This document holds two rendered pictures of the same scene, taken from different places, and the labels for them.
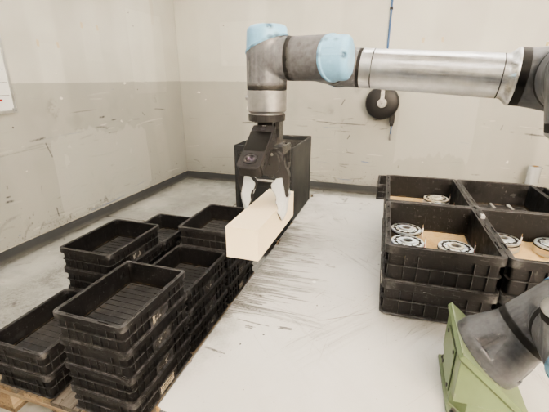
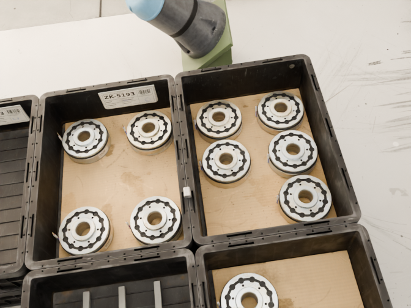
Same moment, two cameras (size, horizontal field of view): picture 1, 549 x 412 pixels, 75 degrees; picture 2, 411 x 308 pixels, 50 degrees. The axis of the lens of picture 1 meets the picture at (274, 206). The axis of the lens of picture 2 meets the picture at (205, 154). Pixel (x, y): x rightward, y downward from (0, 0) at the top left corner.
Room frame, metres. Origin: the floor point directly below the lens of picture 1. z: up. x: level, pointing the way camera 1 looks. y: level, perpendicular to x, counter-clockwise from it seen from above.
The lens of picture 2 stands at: (1.45, -0.73, 1.67)
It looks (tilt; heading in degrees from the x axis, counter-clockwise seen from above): 59 degrees down; 164
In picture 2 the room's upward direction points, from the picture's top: 9 degrees counter-clockwise
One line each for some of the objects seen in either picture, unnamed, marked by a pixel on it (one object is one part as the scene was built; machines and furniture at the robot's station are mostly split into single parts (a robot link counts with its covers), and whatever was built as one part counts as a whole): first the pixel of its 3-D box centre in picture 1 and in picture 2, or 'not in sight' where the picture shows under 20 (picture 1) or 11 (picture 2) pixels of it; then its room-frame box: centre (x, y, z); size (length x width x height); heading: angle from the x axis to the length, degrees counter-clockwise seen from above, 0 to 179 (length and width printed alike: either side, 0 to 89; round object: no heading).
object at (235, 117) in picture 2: not in sight; (218, 118); (0.92, -0.54, 0.86); 0.10 x 0.10 x 0.01
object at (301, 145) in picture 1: (275, 194); not in sight; (2.85, -0.01, 0.45); 0.60 x 0.45 x 0.90; 162
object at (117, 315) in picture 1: (132, 337); not in sight; (1.20, 0.58, 0.37); 0.40 x 0.30 x 0.45; 162
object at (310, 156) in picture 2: (407, 241); (292, 150); (1.06, -0.43, 0.86); 0.10 x 0.10 x 0.01
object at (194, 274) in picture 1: (185, 295); not in sight; (1.59, 0.46, 0.31); 0.40 x 0.30 x 0.34; 162
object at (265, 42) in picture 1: (268, 58); not in sight; (0.71, 0.01, 1.39); 0.09 x 0.08 x 0.11; 67
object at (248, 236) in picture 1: (264, 220); not in sight; (0.70, 0.02, 1.08); 0.24 x 0.06 x 0.06; 162
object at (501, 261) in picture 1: (435, 227); (257, 141); (1.04, -0.50, 0.92); 0.40 x 0.30 x 0.02; 164
